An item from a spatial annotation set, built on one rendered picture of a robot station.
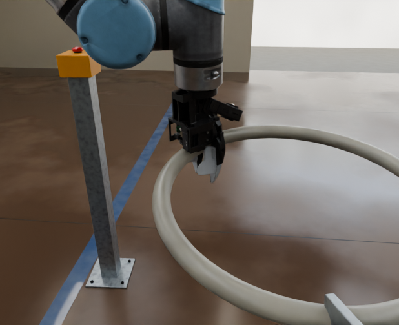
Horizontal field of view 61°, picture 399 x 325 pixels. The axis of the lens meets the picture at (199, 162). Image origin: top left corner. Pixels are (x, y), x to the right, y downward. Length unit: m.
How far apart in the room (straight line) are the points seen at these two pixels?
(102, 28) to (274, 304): 0.37
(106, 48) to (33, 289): 1.60
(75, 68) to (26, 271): 1.13
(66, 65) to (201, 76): 0.81
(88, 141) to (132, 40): 1.03
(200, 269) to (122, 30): 0.30
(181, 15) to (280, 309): 0.44
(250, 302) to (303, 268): 1.51
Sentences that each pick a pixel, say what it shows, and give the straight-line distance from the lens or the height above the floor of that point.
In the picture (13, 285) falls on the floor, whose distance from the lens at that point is 1.98.
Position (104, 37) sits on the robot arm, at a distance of 0.44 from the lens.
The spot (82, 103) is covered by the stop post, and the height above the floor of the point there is 0.90.
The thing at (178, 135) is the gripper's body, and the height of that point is 1.02.
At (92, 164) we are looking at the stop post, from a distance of 1.48.
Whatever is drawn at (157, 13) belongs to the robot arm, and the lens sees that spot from 0.59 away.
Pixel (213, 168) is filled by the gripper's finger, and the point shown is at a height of 0.95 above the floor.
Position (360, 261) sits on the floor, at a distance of 2.07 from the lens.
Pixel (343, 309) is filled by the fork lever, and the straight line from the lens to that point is 0.41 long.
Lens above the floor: 1.28
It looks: 27 degrees down
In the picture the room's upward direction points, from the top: straight up
